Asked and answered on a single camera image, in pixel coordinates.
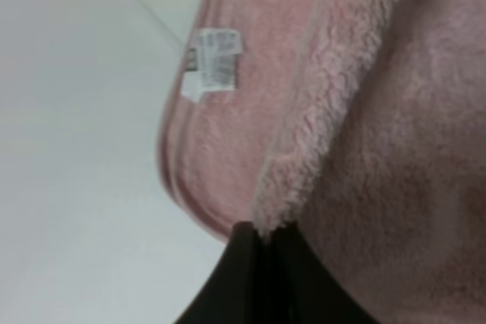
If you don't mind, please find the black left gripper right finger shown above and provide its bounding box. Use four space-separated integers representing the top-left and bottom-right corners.
270 224 377 323

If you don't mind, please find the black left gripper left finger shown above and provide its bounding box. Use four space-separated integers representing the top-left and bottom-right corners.
177 222 260 324

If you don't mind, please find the pink terry towel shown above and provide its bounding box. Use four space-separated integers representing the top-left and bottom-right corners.
158 0 485 323

